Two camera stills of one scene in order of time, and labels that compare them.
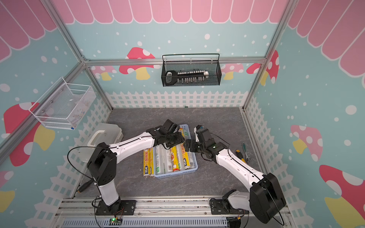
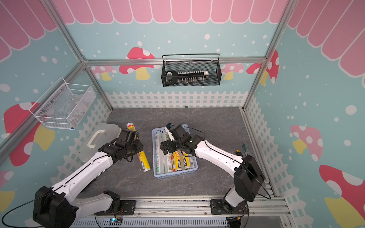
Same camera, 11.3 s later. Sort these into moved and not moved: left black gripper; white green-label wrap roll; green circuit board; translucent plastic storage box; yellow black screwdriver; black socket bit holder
Moved: left black gripper
Not moved: translucent plastic storage box; black socket bit holder; white green-label wrap roll; green circuit board; yellow black screwdriver
